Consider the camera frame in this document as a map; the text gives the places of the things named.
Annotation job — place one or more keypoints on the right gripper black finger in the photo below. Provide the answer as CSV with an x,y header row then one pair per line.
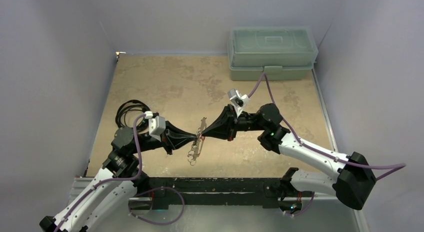
x,y
225,121
218,134

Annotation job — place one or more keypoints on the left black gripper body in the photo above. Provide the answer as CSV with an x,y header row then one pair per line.
x,y
165,142

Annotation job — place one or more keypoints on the metal keyring plate with rings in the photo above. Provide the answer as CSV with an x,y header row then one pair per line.
x,y
197,145

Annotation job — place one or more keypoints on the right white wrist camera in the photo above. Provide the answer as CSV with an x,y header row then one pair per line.
x,y
239,101

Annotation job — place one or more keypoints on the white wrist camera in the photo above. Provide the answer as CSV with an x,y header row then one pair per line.
x,y
239,101
156,124

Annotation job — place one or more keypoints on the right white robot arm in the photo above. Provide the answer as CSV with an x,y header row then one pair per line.
x,y
347,177

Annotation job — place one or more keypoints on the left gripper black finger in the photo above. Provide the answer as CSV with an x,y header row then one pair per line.
x,y
176,132
178,140

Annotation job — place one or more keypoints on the green plastic storage box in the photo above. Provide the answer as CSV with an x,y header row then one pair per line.
x,y
282,52

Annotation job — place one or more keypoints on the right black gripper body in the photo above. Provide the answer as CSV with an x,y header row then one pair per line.
x,y
232,123

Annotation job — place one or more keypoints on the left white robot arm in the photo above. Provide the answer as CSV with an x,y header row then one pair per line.
x,y
118,179

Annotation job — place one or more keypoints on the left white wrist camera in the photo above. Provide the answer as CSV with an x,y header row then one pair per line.
x,y
156,124

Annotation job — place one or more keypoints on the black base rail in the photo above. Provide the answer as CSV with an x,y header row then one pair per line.
x,y
269,193

